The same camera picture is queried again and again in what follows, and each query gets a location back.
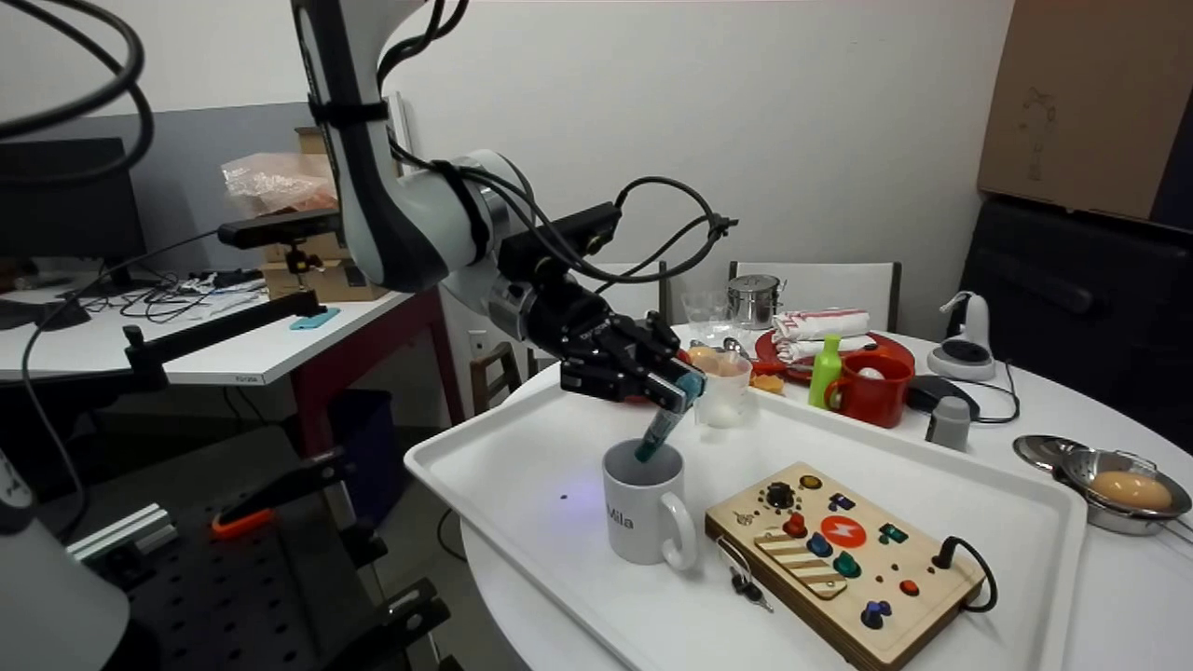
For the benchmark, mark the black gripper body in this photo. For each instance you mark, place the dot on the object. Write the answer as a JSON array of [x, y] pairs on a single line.
[[591, 349]]

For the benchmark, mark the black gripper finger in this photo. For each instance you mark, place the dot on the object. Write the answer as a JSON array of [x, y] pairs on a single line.
[[663, 371], [655, 395]]

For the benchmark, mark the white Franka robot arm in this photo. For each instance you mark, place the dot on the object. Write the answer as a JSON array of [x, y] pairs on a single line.
[[395, 209]]

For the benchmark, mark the white ceramic mug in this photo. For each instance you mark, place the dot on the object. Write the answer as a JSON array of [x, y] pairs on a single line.
[[637, 518]]

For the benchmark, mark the clear plastic container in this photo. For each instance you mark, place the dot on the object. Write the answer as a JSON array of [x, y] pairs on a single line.
[[706, 323]]

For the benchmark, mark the clear plastic cup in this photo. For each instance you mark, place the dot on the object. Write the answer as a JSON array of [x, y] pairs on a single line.
[[727, 403]]

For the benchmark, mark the orange and yellow toy food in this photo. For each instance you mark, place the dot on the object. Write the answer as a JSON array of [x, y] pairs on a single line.
[[763, 378]]

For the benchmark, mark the red plate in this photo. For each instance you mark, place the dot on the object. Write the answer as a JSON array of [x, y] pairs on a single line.
[[769, 354]]

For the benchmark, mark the white plastic tray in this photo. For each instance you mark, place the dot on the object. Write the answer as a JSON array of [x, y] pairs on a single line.
[[535, 497]]

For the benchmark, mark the small green squeeze bottle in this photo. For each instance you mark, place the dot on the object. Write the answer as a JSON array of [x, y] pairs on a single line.
[[826, 375]]

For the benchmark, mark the white chair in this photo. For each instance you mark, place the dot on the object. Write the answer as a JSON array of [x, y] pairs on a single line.
[[832, 285]]

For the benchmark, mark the small black part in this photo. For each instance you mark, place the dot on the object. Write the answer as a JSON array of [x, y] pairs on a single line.
[[745, 586]]

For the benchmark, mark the black waste bin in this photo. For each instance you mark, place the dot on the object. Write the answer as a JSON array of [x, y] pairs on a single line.
[[365, 454]]

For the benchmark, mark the teal flat item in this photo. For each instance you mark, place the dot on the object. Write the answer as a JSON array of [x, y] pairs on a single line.
[[313, 320]]

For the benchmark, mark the stacked cardboard boxes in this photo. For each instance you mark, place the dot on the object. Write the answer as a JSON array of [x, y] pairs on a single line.
[[317, 274]]

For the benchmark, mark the small grey box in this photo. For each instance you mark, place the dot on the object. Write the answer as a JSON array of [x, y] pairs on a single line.
[[947, 428]]

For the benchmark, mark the white dispenser device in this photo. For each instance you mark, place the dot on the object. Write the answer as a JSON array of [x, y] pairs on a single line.
[[967, 326]]

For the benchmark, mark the white desk with red legs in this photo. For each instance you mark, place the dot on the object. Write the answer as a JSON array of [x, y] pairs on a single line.
[[246, 354]]

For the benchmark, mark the pink plastic bag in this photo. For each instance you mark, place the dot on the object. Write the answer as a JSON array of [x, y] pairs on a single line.
[[281, 183]]

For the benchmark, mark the black cabinet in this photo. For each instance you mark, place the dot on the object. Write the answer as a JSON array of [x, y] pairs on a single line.
[[1081, 299]]

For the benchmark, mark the black perforated base table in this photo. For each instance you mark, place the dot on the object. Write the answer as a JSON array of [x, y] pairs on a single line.
[[226, 610]]

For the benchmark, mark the grey desk partition panel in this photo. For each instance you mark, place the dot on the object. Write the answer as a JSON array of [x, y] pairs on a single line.
[[172, 155]]

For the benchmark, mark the metal strainer bowl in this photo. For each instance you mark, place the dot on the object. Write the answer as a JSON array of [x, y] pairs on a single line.
[[1122, 489]]

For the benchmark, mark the large cardboard box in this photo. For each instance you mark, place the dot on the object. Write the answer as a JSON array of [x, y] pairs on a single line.
[[1081, 100]]

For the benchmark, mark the black computer monitor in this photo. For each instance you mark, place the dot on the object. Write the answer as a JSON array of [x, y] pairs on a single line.
[[61, 198]]

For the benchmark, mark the grey rounded cover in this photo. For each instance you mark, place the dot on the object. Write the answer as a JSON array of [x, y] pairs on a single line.
[[49, 598]]

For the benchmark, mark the small black step frame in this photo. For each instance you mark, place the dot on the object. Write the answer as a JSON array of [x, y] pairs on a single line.
[[492, 375]]

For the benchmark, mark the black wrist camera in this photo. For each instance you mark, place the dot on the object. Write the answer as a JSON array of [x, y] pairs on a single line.
[[563, 238]]

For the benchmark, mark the wooden switch busy board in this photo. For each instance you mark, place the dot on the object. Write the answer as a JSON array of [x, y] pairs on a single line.
[[870, 577]]

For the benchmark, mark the black stereo camera bar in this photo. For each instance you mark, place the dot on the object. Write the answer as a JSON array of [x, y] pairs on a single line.
[[281, 231]]

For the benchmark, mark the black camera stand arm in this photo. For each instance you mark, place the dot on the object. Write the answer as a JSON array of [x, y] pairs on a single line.
[[226, 326]]

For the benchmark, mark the aluminium rail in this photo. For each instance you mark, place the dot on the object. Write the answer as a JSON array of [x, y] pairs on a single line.
[[116, 531]]

